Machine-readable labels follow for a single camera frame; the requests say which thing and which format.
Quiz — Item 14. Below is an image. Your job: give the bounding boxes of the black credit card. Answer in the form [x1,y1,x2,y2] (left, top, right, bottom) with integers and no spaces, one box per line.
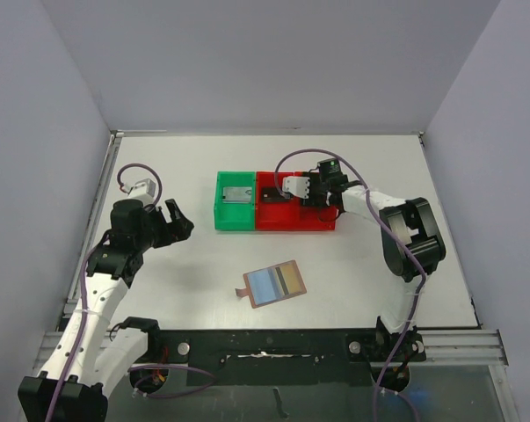
[259,186,290,203]

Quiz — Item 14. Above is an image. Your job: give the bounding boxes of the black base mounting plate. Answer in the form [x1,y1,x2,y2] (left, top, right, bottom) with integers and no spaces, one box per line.
[110,327,424,388]

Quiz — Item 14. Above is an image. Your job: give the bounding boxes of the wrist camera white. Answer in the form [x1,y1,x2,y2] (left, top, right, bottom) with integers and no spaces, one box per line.
[281,176,311,199]
[120,178,156,203]

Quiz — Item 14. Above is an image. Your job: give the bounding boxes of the brown leather card holder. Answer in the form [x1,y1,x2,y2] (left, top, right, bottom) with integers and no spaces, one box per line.
[235,260,307,309]

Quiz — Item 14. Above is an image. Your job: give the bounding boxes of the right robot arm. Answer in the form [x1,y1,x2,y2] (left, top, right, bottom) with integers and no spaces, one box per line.
[282,158,447,334]

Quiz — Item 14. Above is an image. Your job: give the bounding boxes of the gold striped card in holder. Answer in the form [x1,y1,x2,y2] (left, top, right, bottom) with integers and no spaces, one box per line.
[273,260,307,298]

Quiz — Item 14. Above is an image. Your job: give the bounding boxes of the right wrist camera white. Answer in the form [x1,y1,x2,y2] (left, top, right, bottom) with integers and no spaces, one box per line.
[281,176,311,199]

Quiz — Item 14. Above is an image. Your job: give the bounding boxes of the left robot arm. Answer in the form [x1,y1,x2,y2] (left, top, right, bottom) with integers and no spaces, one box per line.
[18,199,194,421]

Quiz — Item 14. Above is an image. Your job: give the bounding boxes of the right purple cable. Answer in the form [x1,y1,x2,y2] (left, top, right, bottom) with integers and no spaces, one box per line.
[275,149,426,422]

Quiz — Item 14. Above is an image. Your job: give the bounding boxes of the blue credit card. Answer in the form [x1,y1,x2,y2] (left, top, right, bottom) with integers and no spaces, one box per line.
[247,269,277,306]

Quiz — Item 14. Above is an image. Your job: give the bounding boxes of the silver credit card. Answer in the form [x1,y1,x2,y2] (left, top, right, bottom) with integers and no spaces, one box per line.
[221,186,252,203]

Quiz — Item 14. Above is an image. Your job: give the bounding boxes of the green plastic bin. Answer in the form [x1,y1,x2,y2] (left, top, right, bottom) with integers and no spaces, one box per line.
[214,171,257,232]

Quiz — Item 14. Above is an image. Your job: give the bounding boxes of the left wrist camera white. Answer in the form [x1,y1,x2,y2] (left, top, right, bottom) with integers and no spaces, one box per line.
[120,178,156,203]

